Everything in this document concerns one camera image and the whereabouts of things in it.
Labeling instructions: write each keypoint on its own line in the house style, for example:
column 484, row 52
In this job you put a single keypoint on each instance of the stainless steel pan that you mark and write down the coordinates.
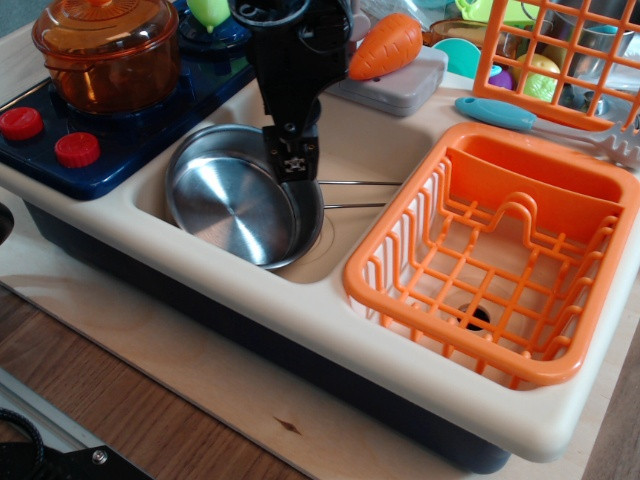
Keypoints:
column 221, row 189

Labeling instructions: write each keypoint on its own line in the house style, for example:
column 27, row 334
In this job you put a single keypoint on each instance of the red stove knob left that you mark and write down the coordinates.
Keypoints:
column 21, row 123

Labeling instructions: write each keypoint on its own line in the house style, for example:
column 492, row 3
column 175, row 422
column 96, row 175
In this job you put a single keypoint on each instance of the orange transparent pot with lid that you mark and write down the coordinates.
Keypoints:
column 108, row 57

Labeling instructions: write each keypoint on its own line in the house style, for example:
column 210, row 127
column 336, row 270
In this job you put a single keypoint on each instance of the red stove knob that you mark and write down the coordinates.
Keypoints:
column 21, row 123
column 77, row 150

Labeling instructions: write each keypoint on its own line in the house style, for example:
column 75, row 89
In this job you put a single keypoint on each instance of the lime green toy cup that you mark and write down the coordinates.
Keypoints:
column 480, row 10

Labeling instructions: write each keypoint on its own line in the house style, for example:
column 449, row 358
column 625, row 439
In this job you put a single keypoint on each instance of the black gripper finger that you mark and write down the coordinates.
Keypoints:
column 276, row 150
column 301, row 163

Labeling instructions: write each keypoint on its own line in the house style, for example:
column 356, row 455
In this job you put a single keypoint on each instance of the orange plastic grid basket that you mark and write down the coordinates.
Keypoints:
column 508, row 46

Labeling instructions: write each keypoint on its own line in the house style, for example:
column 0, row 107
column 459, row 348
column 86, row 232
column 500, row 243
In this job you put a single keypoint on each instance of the yellow green toy vegetable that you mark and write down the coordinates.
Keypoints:
column 537, row 85

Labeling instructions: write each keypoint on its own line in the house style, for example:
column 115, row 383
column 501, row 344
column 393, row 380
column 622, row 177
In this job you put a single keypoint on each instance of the teal handled pasta spoon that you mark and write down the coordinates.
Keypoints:
column 619, row 145

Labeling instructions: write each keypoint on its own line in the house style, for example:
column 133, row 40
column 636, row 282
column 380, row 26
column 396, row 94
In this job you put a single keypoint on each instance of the purple toy piece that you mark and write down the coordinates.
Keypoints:
column 501, row 76

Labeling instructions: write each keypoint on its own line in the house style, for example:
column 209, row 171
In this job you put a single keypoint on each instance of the green toy pear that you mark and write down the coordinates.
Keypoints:
column 209, row 13

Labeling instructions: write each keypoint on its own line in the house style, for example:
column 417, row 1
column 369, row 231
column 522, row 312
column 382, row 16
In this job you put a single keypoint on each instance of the orange plastic drying rack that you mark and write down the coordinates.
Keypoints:
column 497, row 254

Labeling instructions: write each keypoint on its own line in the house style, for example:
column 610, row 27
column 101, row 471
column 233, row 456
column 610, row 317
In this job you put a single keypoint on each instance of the red stove knob right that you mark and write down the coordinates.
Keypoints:
column 77, row 150

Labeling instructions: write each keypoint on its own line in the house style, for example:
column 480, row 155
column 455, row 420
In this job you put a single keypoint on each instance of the blue toy stove top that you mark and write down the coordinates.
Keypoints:
column 213, row 69

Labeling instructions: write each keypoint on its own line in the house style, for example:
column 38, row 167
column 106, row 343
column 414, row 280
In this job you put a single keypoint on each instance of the orange toy carrot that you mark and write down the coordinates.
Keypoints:
column 391, row 44

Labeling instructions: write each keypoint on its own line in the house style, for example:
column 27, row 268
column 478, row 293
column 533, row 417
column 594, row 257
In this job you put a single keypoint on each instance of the black bracket with screw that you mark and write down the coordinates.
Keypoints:
column 92, row 463

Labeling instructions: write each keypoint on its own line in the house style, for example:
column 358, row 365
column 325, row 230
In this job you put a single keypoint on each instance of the teal plastic bowl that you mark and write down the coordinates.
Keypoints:
column 463, row 56

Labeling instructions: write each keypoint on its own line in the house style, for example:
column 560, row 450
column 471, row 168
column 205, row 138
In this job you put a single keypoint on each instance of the cream toy sink unit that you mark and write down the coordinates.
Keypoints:
column 304, row 309

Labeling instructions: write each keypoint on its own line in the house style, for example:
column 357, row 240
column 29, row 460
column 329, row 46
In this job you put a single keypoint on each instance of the grey toy faucet base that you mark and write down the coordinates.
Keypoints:
column 400, row 93

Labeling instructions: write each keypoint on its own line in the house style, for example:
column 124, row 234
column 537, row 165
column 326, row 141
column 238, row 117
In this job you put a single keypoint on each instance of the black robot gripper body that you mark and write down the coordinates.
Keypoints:
column 297, row 49

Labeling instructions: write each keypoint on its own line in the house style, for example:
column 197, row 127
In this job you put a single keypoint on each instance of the steel pot in basket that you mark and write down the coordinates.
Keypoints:
column 595, row 44

